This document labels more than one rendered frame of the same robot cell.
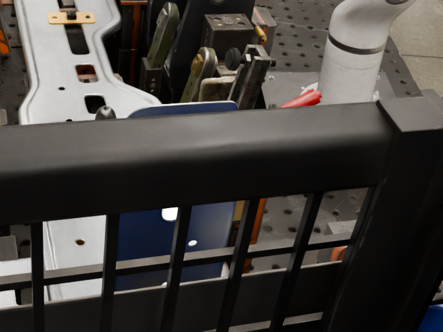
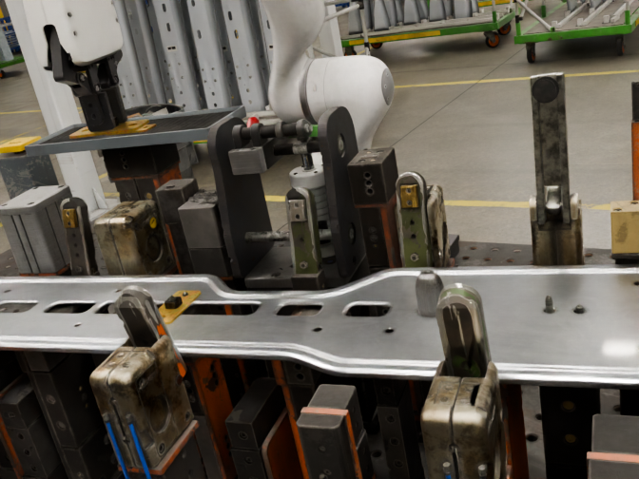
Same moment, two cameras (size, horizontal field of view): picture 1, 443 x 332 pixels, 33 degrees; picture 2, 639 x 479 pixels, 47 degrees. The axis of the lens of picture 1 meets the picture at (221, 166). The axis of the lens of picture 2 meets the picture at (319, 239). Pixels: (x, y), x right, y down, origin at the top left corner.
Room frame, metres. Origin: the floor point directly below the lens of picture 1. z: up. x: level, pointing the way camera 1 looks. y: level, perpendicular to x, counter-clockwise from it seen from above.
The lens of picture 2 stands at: (0.40, 0.75, 1.40)
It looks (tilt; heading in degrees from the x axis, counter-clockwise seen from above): 22 degrees down; 318
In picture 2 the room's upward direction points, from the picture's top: 11 degrees counter-clockwise
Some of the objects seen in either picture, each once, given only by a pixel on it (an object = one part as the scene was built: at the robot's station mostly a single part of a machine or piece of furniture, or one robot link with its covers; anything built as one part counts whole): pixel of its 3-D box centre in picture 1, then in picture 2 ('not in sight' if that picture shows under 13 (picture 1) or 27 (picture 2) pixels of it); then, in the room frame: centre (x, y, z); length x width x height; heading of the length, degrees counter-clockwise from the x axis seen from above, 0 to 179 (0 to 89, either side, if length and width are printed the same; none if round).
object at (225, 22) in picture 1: (211, 124); (392, 290); (1.06, 0.03, 0.91); 0.07 x 0.05 x 0.42; 114
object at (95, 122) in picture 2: not in sight; (87, 103); (1.12, 0.38, 1.29); 0.03 x 0.03 x 0.07; 29
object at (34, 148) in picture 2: not in sight; (134, 131); (1.52, 0.10, 1.16); 0.37 x 0.14 x 0.02; 24
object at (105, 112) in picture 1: (105, 124); (430, 296); (0.87, 0.18, 1.02); 0.03 x 0.03 x 0.07
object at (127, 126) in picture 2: not in sight; (107, 124); (1.13, 0.36, 1.26); 0.08 x 0.04 x 0.01; 29
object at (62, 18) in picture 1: (71, 16); (173, 303); (1.18, 0.32, 1.01); 0.08 x 0.04 x 0.01; 113
